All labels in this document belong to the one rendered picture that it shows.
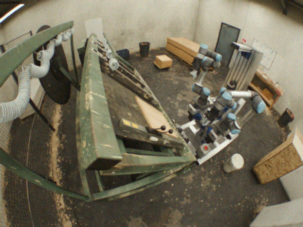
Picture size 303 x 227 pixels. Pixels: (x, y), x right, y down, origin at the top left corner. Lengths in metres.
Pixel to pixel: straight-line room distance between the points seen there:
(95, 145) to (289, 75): 5.90
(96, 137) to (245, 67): 1.44
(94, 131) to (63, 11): 5.82
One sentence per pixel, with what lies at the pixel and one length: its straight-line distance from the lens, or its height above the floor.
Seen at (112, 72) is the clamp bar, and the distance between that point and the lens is 1.27.
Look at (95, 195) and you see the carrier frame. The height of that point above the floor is 0.79.
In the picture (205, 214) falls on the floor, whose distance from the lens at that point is 2.42.
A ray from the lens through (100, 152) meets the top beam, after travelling 0.36.
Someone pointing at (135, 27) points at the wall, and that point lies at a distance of 6.24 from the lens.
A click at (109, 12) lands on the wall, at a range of 5.91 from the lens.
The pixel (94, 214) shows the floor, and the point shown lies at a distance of 2.40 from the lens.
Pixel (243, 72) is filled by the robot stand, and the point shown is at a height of 1.73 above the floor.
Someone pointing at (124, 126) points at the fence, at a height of 1.62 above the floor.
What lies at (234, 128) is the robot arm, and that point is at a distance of 1.45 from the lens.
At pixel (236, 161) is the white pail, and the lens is 2.45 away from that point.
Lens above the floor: 2.17
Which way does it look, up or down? 50 degrees down
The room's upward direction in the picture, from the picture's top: 2 degrees clockwise
